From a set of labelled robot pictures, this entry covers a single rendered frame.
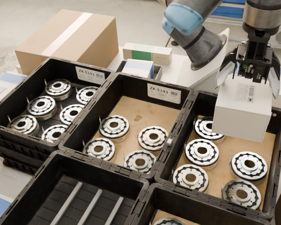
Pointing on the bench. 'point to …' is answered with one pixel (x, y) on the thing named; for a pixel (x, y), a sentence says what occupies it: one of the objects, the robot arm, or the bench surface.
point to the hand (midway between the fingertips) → (245, 91)
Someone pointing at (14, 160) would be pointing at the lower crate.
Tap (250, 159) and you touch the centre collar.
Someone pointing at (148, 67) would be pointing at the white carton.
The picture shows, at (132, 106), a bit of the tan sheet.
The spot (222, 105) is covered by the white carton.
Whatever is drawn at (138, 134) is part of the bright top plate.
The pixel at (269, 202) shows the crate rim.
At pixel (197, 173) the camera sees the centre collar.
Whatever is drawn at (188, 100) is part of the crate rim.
